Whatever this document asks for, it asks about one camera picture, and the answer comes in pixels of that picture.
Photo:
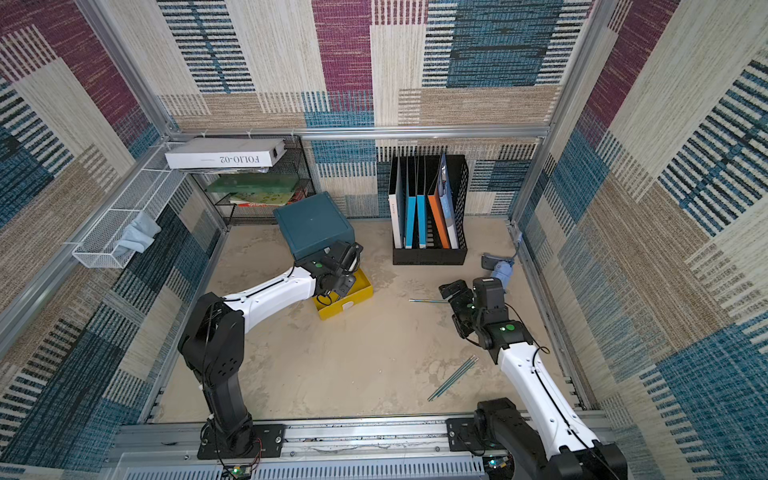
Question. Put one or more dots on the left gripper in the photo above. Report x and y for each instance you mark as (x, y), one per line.
(347, 286)

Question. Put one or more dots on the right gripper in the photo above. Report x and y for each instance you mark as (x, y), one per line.
(454, 294)

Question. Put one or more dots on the yellow bottom drawer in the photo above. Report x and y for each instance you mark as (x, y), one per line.
(362, 290)

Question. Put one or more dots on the teal pencil pair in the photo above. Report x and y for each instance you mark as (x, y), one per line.
(455, 377)

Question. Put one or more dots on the teal drawer cabinet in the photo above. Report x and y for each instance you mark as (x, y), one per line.
(313, 224)

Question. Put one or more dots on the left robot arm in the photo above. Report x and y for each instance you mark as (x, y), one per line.
(212, 344)

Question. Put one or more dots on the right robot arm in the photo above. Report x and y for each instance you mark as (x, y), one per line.
(555, 443)

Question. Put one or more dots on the blue white stapler device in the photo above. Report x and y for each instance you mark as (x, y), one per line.
(502, 267)

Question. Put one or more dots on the green book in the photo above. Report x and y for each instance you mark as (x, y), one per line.
(252, 182)

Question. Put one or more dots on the orange folder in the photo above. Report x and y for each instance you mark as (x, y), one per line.
(437, 213)

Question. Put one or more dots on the black mesh file organizer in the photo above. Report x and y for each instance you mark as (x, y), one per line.
(448, 176)

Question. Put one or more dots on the teal folder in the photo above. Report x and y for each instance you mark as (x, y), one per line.
(415, 205)

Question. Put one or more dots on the white FOLIO box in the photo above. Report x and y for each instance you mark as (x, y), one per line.
(216, 153)

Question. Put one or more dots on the light blue cloth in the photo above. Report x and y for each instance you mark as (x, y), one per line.
(138, 235)

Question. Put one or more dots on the black wire shelf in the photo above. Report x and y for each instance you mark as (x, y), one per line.
(294, 162)

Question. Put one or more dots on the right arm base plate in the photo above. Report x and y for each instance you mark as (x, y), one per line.
(463, 436)

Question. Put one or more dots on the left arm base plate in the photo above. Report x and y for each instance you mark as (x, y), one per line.
(258, 440)

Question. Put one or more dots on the white wire basket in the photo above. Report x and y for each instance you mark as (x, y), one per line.
(149, 191)

